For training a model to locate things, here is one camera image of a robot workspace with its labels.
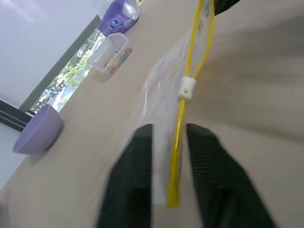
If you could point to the purple plastic bowl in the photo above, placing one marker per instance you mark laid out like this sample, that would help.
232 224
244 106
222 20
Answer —
39 135

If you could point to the colourful small packets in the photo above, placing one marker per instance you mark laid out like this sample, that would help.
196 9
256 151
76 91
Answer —
118 60

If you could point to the clear yellow-zipper plastic bag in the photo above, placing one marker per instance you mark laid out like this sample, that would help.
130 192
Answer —
164 95

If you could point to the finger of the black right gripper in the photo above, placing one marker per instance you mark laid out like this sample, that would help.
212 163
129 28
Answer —
223 4

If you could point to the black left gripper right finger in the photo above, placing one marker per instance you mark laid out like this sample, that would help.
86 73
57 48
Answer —
221 190

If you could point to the dark window frame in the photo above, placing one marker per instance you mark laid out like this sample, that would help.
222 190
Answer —
59 63

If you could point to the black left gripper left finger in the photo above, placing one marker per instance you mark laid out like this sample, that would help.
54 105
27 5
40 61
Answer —
128 185

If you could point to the black white-stitched seat edge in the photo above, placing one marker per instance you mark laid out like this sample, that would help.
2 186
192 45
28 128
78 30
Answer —
13 116

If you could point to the purple snack pouch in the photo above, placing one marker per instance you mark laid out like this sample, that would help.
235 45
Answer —
116 22

